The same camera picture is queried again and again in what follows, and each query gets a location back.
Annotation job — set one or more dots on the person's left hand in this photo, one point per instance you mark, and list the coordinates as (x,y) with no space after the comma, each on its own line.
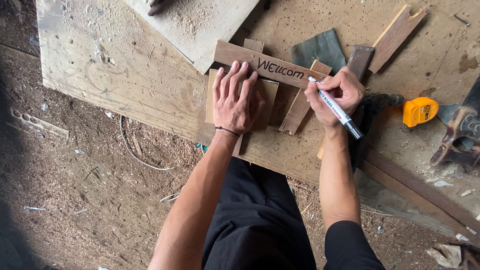
(232,108)

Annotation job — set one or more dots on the person's right hand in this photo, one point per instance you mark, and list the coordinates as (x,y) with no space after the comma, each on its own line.
(343,95)

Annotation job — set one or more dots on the white board marker pen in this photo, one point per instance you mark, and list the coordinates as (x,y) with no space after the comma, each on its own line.
(337,110)

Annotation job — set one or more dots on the lettered wooden sign plank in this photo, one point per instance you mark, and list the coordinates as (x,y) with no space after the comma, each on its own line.
(273,65)

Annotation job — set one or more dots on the black wrist band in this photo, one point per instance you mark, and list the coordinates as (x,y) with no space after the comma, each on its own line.
(227,130)

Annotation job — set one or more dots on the thin square plywood piece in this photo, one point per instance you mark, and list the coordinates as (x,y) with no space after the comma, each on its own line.
(270,101)

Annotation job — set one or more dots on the dark wooden block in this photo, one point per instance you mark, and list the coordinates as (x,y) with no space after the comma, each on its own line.
(360,60)

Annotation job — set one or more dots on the short wooden slat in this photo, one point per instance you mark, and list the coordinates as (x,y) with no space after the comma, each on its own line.
(298,108)

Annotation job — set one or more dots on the dark green sheet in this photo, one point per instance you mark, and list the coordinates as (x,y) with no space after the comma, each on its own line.
(318,48)

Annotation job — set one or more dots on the yellow tape measure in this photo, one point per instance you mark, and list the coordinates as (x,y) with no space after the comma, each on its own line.
(419,111)

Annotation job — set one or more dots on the brown wooden plank offcut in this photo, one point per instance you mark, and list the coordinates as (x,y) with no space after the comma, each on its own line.
(395,37)

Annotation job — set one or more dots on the grey plywood board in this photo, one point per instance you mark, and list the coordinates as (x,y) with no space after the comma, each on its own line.
(195,30)

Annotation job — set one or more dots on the small wooden stick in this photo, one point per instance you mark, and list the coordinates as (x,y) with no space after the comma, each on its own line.
(137,145)

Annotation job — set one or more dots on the person's black trousers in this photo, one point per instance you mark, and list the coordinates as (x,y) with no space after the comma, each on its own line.
(255,225)

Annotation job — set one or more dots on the rusty metal vise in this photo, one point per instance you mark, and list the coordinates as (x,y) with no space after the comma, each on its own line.
(457,131)

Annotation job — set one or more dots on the long dark wooden batten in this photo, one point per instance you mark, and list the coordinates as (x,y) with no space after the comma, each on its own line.
(420,191)

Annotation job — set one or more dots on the dark brown tool part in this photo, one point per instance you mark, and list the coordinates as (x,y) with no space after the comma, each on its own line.
(154,7)

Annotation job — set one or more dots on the dark nail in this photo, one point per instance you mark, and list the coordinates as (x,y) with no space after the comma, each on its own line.
(461,19)

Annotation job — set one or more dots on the person's black sleeve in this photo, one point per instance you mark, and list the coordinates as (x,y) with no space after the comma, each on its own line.
(352,247)

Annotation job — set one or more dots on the crumpled paper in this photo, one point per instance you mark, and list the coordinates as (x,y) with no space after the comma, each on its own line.
(446,255)

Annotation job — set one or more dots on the wooden strip with holes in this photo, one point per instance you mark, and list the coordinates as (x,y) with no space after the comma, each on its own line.
(41,123)

